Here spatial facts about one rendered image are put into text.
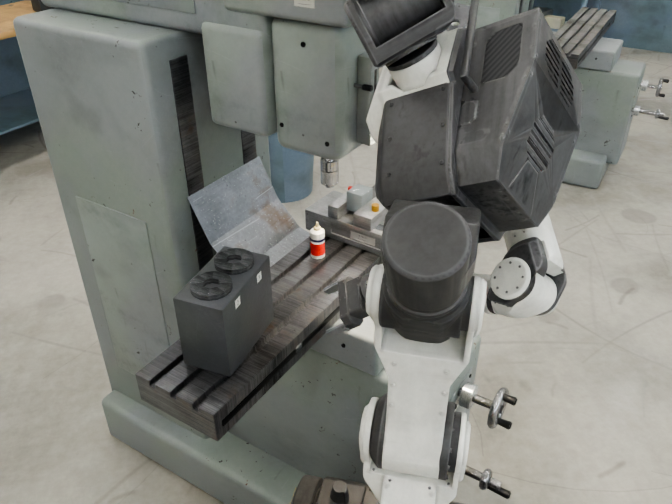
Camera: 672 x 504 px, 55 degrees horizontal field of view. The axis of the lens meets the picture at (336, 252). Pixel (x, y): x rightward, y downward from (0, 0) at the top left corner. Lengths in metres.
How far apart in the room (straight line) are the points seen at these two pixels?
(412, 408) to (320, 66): 0.76
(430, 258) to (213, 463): 1.62
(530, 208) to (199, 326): 0.73
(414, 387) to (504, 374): 1.82
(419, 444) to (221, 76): 0.97
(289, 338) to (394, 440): 0.45
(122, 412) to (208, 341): 1.17
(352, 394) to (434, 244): 1.06
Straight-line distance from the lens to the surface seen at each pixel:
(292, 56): 1.50
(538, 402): 2.84
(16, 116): 5.39
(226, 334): 1.37
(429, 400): 1.13
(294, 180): 4.04
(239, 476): 2.25
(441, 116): 1.01
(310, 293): 1.67
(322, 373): 1.84
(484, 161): 0.96
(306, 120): 1.53
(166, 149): 1.73
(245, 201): 1.95
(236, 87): 1.60
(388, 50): 1.01
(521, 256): 1.18
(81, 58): 1.82
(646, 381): 3.09
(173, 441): 2.39
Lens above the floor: 1.96
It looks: 33 degrees down
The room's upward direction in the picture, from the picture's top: straight up
